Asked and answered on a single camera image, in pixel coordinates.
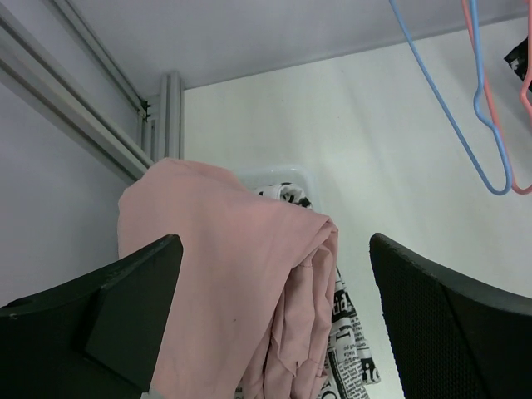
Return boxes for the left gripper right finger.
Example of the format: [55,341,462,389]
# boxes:
[369,234,531,399]

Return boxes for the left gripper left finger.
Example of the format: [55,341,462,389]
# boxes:
[1,235,183,398]

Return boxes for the newspaper print trousers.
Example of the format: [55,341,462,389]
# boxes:
[234,182,382,399]

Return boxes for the pink trousers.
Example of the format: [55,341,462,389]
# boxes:
[117,158,338,398]

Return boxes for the pink hanger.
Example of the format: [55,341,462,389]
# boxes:
[520,0,532,120]
[461,1,531,195]

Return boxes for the black patterned trousers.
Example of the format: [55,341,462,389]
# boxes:
[504,38,528,81]

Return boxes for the white plastic basket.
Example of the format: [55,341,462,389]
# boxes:
[234,165,322,212]

